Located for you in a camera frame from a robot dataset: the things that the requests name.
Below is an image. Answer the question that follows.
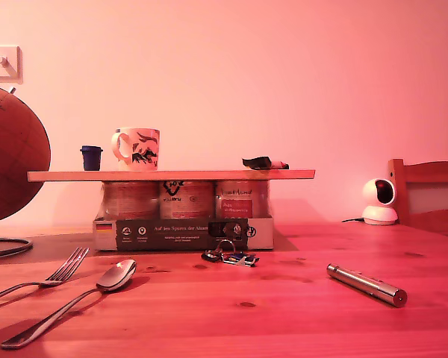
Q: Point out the metallic fork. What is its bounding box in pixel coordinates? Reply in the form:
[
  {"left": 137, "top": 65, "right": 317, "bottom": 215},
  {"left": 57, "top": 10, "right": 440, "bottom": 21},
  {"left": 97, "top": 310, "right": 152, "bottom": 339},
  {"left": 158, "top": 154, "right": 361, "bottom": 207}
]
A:
[{"left": 0, "top": 246, "right": 90, "bottom": 313}]

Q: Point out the tin can with red label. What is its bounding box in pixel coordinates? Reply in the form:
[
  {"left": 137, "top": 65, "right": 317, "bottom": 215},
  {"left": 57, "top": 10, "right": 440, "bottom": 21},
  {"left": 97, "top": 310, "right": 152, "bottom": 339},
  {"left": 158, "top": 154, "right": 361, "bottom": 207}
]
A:
[{"left": 214, "top": 180, "right": 272, "bottom": 219}]

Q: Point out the black crumpled wrapper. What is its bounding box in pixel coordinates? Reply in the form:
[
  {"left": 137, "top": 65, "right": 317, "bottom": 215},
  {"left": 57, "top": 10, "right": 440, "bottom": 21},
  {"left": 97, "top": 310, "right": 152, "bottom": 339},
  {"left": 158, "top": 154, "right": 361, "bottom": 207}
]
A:
[{"left": 241, "top": 155, "right": 273, "bottom": 171}]

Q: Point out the wooden board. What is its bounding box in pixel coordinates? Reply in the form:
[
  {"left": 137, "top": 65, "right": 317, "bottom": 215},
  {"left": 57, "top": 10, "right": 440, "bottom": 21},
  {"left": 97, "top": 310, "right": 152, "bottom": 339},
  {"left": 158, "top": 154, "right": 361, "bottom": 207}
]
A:
[{"left": 26, "top": 169, "right": 317, "bottom": 183}]

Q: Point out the printed cardboard tray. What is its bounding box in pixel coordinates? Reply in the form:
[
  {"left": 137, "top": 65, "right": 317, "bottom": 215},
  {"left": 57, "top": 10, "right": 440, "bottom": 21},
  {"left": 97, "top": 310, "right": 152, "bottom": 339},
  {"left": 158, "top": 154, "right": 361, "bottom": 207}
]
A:
[{"left": 92, "top": 215, "right": 276, "bottom": 251}]

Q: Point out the bunch of keys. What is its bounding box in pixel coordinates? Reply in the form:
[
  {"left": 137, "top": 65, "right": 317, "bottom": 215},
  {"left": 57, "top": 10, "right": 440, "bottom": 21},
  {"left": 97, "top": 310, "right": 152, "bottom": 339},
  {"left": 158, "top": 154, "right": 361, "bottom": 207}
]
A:
[{"left": 200, "top": 238, "right": 261, "bottom": 269}]

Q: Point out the white mug with dark print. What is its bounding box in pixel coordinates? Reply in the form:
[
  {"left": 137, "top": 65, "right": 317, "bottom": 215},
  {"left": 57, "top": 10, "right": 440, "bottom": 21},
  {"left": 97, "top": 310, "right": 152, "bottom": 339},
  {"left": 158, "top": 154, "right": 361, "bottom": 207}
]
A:
[{"left": 111, "top": 128, "right": 161, "bottom": 172}]

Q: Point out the tin can with pale label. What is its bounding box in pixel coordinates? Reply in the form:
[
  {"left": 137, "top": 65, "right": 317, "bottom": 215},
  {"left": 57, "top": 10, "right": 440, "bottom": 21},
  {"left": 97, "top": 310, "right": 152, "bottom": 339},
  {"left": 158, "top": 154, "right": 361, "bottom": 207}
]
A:
[{"left": 101, "top": 180, "right": 161, "bottom": 220}]

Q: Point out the small blue cup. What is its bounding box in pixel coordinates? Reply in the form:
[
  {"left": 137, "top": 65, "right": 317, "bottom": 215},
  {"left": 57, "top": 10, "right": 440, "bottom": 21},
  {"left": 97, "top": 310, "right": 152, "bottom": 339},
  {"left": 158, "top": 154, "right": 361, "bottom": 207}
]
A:
[{"left": 79, "top": 145, "right": 104, "bottom": 172}]

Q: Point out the metallic spoon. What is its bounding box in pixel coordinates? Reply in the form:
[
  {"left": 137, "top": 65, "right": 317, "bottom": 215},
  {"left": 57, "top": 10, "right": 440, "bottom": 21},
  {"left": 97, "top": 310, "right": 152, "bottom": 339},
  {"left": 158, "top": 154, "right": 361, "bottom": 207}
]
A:
[{"left": 0, "top": 259, "right": 138, "bottom": 351}]

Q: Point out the silver metal laser pointer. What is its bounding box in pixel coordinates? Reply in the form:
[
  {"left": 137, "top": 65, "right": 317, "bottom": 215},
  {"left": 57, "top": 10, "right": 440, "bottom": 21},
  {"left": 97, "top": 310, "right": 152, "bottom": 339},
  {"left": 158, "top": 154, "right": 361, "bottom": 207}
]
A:
[{"left": 326, "top": 263, "right": 408, "bottom": 309}]

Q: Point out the brown globe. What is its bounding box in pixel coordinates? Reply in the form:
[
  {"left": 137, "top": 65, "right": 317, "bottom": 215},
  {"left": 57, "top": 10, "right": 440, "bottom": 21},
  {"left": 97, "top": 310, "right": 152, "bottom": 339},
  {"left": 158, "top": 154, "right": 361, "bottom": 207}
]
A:
[{"left": 0, "top": 84, "right": 52, "bottom": 225}]

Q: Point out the white security camera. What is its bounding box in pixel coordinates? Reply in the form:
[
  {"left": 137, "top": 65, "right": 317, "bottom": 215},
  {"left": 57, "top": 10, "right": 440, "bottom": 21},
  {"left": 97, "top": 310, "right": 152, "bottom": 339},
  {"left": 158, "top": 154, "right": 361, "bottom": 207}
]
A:
[{"left": 361, "top": 178, "right": 399, "bottom": 226}]

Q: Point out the metal globe stand ring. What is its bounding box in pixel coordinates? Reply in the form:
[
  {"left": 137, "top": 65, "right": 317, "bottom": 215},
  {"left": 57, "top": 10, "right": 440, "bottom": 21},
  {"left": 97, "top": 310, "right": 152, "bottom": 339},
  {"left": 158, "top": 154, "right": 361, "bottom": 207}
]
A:
[{"left": 0, "top": 236, "right": 34, "bottom": 260}]

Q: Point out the white wall plate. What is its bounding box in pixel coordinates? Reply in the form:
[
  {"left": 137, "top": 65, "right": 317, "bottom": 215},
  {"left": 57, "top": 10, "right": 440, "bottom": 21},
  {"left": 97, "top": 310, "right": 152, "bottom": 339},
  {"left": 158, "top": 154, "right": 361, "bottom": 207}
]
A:
[{"left": 0, "top": 45, "right": 23, "bottom": 85}]

